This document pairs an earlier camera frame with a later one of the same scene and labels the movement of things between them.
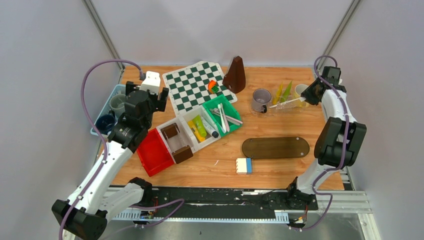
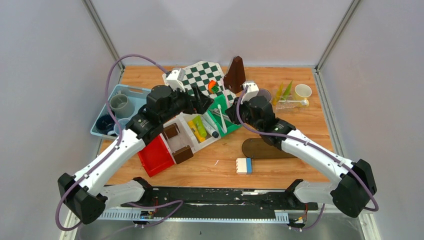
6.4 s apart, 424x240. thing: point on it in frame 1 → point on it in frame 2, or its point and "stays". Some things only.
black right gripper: x=307 y=93 → x=245 y=104
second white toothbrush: x=223 y=124 stays
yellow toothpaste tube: x=277 y=97 stays
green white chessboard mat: x=190 y=86 stays
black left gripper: x=159 y=104 → x=197 y=103
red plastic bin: x=154 y=153 stays
